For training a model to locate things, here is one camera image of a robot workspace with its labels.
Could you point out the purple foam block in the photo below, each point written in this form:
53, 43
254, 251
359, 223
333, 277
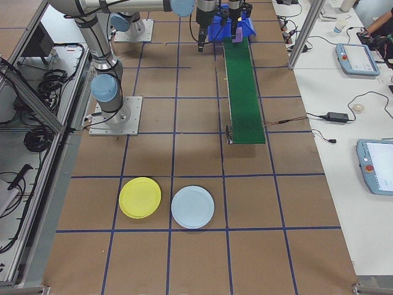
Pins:
240, 36

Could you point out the person forearm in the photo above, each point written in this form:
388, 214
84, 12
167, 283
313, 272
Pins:
382, 18

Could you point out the light blue plate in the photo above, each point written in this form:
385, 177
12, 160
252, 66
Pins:
192, 207

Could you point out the yellow plate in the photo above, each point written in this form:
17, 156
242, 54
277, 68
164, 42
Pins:
139, 198

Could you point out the blue plastic storage bin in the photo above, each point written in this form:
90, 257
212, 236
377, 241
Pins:
249, 29

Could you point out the small circuit module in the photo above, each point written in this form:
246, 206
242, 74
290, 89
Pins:
288, 38
283, 26

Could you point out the green conveyor belt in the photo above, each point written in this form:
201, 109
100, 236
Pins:
244, 101

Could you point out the white desk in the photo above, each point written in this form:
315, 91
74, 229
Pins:
344, 184
319, 46

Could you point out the white keyboard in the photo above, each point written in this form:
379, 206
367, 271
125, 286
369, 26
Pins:
328, 12

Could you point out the white paper cup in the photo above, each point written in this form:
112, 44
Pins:
339, 27

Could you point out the grey bottle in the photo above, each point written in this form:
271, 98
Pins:
347, 4

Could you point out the light blue teach pendant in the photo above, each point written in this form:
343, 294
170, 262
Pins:
357, 58
376, 167

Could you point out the black circuit board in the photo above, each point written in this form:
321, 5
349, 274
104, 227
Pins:
365, 34

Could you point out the black power adapter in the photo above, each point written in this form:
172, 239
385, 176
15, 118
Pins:
337, 116

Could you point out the beige round object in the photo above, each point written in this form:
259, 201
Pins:
358, 107

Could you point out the white paper sheet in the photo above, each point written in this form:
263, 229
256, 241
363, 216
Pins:
7, 196

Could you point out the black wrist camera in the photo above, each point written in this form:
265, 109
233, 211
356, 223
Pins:
248, 10
225, 16

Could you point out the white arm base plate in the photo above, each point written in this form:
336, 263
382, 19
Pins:
135, 123
147, 30

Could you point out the aluminium extrusion post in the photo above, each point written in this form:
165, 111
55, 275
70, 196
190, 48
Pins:
307, 30

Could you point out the black box inside frame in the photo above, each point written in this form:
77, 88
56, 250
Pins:
38, 41

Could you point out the V-shaped metal bar frame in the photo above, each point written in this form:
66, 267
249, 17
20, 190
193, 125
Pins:
30, 94

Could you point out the aluminium corner bracket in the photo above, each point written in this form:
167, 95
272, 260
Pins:
373, 286

